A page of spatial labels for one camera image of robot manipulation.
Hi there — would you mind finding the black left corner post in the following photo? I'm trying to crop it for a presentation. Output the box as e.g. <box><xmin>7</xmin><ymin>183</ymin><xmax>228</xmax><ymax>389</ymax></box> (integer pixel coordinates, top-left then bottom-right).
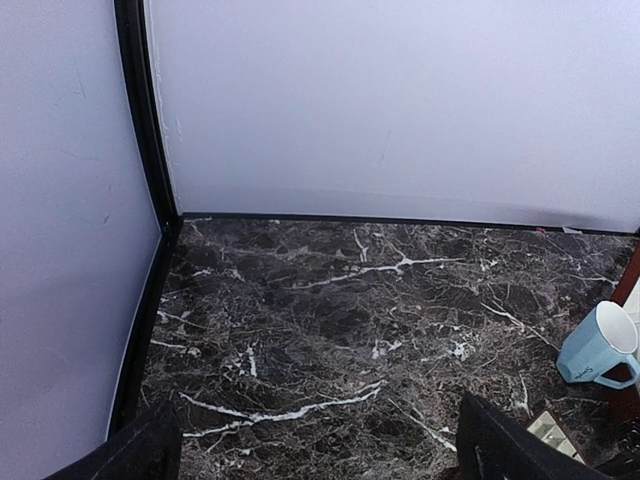
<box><xmin>107</xmin><ymin>0</ymin><xmax>183</xmax><ymax>438</ymax></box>

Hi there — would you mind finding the light blue mug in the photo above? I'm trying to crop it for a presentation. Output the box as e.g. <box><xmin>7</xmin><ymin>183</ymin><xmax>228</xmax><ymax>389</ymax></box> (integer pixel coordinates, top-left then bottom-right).
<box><xmin>556</xmin><ymin>301</ymin><xmax>639</xmax><ymax>390</ymax></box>

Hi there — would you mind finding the brown jewelry tray insert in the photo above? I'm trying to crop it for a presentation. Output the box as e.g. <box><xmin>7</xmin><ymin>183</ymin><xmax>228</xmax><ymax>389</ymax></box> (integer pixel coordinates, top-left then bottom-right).
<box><xmin>527</xmin><ymin>410</ymin><xmax>585</xmax><ymax>464</ymax></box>

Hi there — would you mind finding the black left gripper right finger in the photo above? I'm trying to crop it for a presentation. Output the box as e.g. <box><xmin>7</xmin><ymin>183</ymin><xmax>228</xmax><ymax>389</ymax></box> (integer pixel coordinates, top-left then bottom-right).
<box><xmin>457</xmin><ymin>393</ymin><xmax>607</xmax><ymax>480</ymax></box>

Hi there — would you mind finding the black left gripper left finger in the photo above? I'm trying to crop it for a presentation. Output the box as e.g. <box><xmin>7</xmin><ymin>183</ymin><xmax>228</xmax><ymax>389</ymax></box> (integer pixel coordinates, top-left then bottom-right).
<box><xmin>47</xmin><ymin>402</ymin><xmax>182</xmax><ymax>480</ymax></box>

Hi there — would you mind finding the brown open jewelry box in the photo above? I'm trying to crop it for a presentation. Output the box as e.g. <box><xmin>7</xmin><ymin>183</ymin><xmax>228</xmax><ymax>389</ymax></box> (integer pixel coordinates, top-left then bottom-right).
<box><xmin>611</xmin><ymin>245</ymin><xmax>640</xmax><ymax>322</ymax></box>

